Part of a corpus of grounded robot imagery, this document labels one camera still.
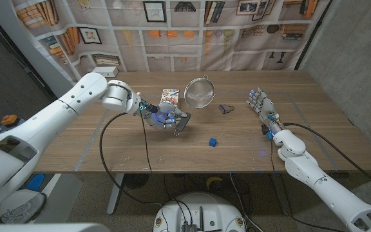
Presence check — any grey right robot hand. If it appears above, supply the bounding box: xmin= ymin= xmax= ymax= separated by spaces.
xmin=245 ymin=87 xmax=283 ymax=132

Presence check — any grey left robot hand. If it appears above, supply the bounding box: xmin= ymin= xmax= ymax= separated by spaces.
xmin=143 ymin=102 xmax=189 ymax=130

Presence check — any metal mesh sieve black handle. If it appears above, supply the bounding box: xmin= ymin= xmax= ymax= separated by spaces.
xmin=173 ymin=74 xmax=216 ymax=137

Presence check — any colourful printed white box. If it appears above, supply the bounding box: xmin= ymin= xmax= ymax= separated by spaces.
xmin=160 ymin=88 xmax=180 ymax=109

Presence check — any black round base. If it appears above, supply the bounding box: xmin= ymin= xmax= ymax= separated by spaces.
xmin=123 ymin=173 xmax=150 ymax=190

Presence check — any white power strip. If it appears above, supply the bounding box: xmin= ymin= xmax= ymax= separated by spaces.
xmin=95 ymin=66 xmax=119 ymax=78

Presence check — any printed bookshelf backdrop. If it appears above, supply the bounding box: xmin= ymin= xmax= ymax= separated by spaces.
xmin=11 ymin=0 xmax=333 ymax=91

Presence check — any yellow curved object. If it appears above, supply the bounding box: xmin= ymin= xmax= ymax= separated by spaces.
xmin=205 ymin=176 xmax=224 ymax=190

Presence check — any black backdrop stand pole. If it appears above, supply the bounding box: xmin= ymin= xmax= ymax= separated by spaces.
xmin=294 ymin=0 xmax=333 ymax=71

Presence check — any dark table leg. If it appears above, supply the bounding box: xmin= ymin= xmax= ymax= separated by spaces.
xmin=271 ymin=173 xmax=292 ymax=216

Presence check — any white table leg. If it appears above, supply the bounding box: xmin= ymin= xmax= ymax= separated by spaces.
xmin=106 ymin=173 xmax=125 ymax=216

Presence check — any white robot torso base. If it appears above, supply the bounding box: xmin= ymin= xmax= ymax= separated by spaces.
xmin=152 ymin=192 xmax=247 ymax=232

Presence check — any white floor platform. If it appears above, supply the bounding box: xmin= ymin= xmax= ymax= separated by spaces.
xmin=0 ymin=173 xmax=84 ymax=225

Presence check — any black pedal with blue pads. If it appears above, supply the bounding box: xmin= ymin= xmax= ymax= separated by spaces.
xmin=26 ymin=173 xmax=48 ymax=193

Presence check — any orange and black object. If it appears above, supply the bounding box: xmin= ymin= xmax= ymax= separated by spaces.
xmin=0 ymin=114 xmax=21 ymax=128

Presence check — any grey sneaker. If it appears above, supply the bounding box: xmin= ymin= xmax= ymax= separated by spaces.
xmin=0 ymin=192 xmax=48 ymax=224

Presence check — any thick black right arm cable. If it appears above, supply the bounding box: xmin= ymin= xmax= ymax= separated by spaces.
xmin=281 ymin=121 xmax=371 ymax=197

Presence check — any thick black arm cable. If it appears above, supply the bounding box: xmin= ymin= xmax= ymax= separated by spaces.
xmin=281 ymin=121 xmax=371 ymax=197
xmin=99 ymin=111 xmax=162 ymax=206

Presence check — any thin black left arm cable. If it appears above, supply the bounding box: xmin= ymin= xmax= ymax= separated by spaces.
xmin=140 ymin=111 xmax=170 ymax=232

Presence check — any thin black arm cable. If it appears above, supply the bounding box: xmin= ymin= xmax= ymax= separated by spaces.
xmin=140 ymin=111 xmax=170 ymax=232
xmin=269 ymin=140 xmax=341 ymax=232

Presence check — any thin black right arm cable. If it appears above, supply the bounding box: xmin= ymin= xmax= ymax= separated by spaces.
xmin=269 ymin=140 xmax=341 ymax=232

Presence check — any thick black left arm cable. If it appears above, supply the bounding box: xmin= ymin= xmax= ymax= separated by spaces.
xmin=99 ymin=111 xmax=162 ymax=206

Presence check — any grey floor cable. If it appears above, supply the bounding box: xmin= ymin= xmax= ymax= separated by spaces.
xmin=229 ymin=173 xmax=265 ymax=232

